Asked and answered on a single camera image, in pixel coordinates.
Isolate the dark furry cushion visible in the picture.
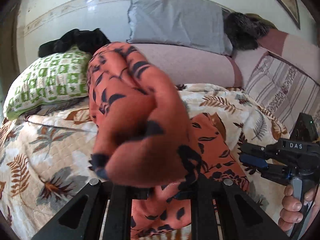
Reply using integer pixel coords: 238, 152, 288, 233
224, 12, 277, 50

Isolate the striped pillow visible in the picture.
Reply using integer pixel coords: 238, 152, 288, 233
245, 55, 319, 132

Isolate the black garment on pillow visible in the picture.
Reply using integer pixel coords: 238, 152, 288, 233
38, 28, 111, 58

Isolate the leaf-pattern fleece blanket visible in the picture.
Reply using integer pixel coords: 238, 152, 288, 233
1, 84, 290, 239

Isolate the orange floral garment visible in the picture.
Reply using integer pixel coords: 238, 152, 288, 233
87, 42, 249, 239

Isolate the green white patterned pillow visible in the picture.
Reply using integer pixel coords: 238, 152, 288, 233
3, 46, 92, 120

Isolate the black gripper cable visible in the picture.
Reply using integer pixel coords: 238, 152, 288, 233
294, 182, 320, 240

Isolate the pink quilted bolster cushion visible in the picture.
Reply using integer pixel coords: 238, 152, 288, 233
133, 43, 243, 88

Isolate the grey pillow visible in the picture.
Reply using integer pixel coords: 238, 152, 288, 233
127, 0, 233, 55

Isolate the person's right hand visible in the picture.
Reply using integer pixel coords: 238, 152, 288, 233
278, 185, 319, 231

